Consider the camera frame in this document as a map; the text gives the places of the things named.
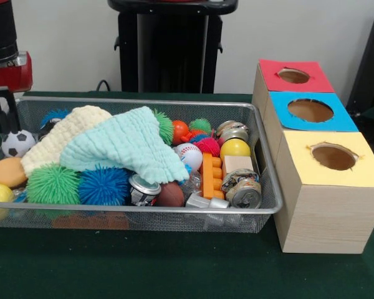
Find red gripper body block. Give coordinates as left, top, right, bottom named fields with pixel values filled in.
left=0, top=51, right=34, bottom=95

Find cream waffle cloth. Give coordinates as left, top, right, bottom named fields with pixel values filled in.
left=20, top=105, right=113, bottom=177

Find light blue waffle cloth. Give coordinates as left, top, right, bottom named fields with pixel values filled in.
left=59, top=106, right=190, bottom=184

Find wooden box with three holes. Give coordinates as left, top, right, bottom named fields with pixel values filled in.
left=251, top=59, right=374, bottom=255

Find small soccer ball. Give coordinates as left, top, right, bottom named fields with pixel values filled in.
left=1, top=129, right=37, bottom=158

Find orange foam ball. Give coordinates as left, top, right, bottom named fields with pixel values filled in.
left=0, top=157, right=28, bottom=187

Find green spiky rubber ball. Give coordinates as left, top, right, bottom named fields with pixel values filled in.
left=27, top=163, right=83, bottom=205

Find blue spiky rubber ball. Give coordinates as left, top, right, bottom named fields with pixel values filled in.
left=79, top=166, right=135, bottom=206

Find white baseball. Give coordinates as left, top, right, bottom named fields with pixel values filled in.
left=174, top=143, right=204, bottom=173

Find orange toy building brick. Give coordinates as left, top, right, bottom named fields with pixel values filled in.
left=201, top=152, right=226, bottom=200

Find yellow smooth ball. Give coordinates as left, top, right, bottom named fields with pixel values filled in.
left=219, top=138, right=252, bottom=163

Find crushed printed drink can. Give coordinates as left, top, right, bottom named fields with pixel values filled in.
left=221, top=168, right=263, bottom=209

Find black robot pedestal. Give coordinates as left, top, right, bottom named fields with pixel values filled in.
left=107, top=0, right=239, bottom=94

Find wire mesh bin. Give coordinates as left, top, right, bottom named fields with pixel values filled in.
left=0, top=96, right=284, bottom=234

